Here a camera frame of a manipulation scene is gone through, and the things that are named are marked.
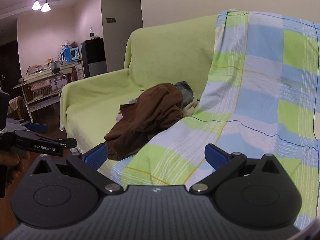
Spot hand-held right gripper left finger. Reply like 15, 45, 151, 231
30, 143, 124, 196

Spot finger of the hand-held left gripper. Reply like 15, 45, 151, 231
14, 129, 77, 149
6, 120, 48, 133

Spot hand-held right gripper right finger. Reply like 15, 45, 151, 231
189, 143, 290, 195

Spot brown pants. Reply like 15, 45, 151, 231
104, 83, 185, 161

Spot person's left hand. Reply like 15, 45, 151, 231
0, 152, 31, 188

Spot chair with cream cover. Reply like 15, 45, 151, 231
30, 80, 52, 98

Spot white cluttered table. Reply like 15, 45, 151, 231
13, 61, 84, 122

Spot cream garment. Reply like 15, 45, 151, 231
182, 100, 200, 117

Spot sofa with green cover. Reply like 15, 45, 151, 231
59, 9, 238, 180

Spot dark wooden door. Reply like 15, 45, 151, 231
0, 41, 22, 92

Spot blue green checked sheet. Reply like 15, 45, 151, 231
111, 10, 320, 231

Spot grey garment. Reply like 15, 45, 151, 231
174, 81, 195, 107

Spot blue toaster oven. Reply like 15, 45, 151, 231
61, 47, 81, 62

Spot black refrigerator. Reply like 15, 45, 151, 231
80, 38, 107, 78

